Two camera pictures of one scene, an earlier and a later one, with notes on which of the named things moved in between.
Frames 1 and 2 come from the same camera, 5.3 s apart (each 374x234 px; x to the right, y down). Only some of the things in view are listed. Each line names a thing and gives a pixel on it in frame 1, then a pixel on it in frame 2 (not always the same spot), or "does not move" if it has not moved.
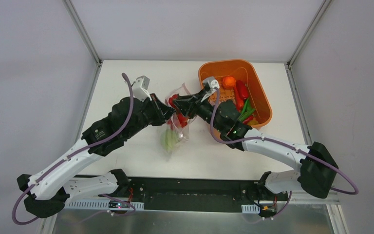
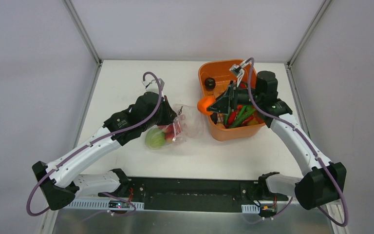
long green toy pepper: x=244 y=116 does not move
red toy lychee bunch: x=183 y=119 to x=168 y=131
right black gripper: x=194 y=103 to x=233 y=98
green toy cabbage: x=171 y=137 to x=155 y=138
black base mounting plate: x=201 y=194 does not move
